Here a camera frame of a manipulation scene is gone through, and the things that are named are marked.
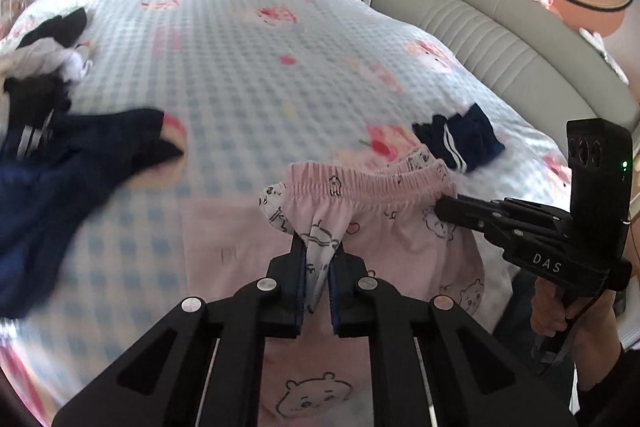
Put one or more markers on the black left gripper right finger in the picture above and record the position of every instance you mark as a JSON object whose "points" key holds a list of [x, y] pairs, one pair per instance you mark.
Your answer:
{"points": [[350, 283]]}

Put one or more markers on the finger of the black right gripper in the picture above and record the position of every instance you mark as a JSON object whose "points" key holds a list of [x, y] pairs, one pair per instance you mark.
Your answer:
{"points": [[465, 211]]}

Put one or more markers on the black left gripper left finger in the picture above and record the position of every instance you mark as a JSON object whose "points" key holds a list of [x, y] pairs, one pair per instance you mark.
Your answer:
{"points": [[285, 309]]}

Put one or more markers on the pink cartoon print pajama pants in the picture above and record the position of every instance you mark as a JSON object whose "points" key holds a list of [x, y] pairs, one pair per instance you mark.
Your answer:
{"points": [[385, 217]]}

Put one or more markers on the person's right hand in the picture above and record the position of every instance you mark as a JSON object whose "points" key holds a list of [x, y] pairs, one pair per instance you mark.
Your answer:
{"points": [[594, 325]]}

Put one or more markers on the folded navy white-striped garment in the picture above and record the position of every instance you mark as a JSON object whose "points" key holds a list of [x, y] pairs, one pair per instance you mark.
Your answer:
{"points": [[465, 142]]}

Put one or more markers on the grey padded headboard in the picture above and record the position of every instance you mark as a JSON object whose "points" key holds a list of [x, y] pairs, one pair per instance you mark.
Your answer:
{"points": [[528, 57]]}

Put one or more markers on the navy garment in pile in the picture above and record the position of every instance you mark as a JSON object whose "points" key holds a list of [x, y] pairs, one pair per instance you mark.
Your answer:
{"points": [[52, 179]]}

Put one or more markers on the cream white garment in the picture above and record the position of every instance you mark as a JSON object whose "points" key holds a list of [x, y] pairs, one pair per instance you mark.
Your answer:
{"points": [[47, 57]]}

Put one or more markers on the black garment on bed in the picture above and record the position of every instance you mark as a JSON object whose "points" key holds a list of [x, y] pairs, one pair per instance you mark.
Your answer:
{"points": [[65, 30]]}

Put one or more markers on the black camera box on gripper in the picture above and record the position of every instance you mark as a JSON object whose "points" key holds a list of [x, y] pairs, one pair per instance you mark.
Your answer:
{"points": [[599, 155]]}

